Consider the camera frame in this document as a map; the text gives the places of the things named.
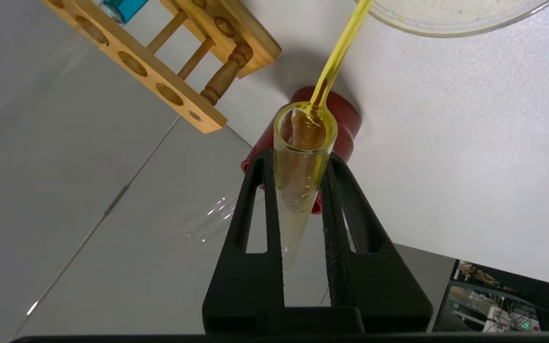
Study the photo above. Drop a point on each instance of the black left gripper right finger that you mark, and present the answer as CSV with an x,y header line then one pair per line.
x,y
384,286

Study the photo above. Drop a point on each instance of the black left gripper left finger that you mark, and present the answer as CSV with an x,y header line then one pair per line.
x,y
255,286

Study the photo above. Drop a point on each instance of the blue pigment glass test tube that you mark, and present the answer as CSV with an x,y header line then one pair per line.
x,y
129,8

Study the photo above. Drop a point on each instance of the red plastic cup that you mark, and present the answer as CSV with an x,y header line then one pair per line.
x,y
346,124

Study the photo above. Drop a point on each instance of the robot base with electronics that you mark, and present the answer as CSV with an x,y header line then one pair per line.
x,y
493,305

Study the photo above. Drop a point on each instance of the clear glass dish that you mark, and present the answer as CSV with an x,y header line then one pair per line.
x,y
446,14

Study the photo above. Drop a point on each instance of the wooden test tube rack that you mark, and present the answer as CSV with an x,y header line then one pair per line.
x,y
150,78

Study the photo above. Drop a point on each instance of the yellow pigment glass test tube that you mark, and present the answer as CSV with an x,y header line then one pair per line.
x,y
303,190

